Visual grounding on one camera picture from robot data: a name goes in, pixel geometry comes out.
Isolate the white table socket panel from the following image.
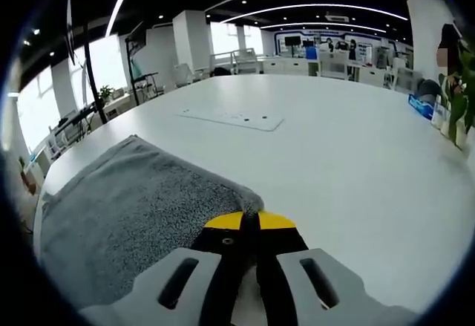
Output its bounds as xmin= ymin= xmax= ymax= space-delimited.
xmin=174 ymin=108 xmax=285 ymax=132

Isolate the grey towel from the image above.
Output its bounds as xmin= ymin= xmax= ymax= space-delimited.
xmin=39 ymin=134 xmax=265 ymax=307

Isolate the blue tissue packet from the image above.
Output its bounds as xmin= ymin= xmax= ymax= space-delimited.
xmin=407 ymin=94 xmax=435 ymax=121

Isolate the white mesh chair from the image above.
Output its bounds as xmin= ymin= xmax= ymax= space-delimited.
xmin=318 ymin=50 xmax=350 ymax=80
xmin=233 ymin=48 xmax=261 ymax=74

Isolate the green potted plant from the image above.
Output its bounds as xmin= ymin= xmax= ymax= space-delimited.
xmin=432 ymin=39 xmax=475 ymax=149

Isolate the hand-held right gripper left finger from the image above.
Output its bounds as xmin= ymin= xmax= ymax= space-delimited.
xmin=79 ymin=212 xmax=258 ymax=326

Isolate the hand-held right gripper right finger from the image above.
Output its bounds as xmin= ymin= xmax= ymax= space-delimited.
xmin=255 ymin=210 xmax=422 ymax=326

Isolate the black monitor stand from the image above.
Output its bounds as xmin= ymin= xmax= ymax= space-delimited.
xmin=124 ymin=30 xmax=150 ymax=107

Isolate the black tripod with panel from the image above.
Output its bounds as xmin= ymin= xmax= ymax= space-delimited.
xmin=65 ymin=0 xmax=109 ymax=125

